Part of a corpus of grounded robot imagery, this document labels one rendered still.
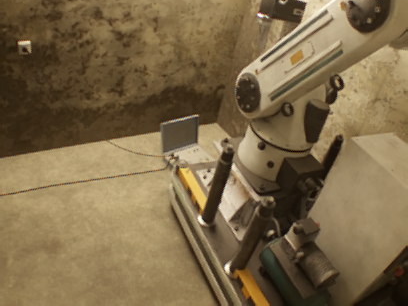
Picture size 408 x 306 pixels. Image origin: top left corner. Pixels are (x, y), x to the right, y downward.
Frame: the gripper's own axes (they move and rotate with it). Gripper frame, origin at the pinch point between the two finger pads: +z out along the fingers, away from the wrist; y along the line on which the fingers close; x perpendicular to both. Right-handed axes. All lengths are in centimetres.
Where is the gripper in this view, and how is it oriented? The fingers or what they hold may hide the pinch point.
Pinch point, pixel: (271, 43)
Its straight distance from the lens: 184.7
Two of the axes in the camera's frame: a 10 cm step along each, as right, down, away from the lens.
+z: -1.9, 8.1, 5.5
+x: -3.9, -5.8, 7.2
